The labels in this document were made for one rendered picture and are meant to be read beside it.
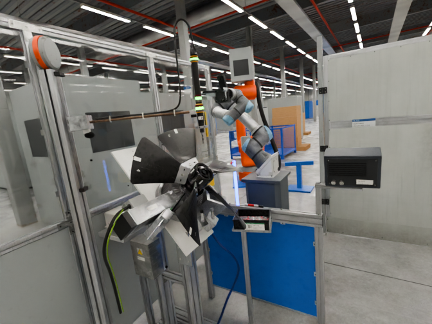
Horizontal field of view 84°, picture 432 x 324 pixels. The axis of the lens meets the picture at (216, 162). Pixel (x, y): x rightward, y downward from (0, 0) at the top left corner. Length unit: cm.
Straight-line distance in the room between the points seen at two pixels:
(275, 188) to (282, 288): 70
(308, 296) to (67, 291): 149
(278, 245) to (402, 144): 171
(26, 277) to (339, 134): 280
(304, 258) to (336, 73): 191
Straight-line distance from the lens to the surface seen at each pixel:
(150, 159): 115
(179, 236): 131
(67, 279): 176
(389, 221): 315
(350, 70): 290
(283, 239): 173
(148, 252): 147
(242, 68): 515
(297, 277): 185
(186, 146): 137
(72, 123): 143
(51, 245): 165
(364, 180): 147
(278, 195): 184
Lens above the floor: 149
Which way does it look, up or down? 11 degrees down
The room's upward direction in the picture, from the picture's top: 6 degrees counter-clockwise
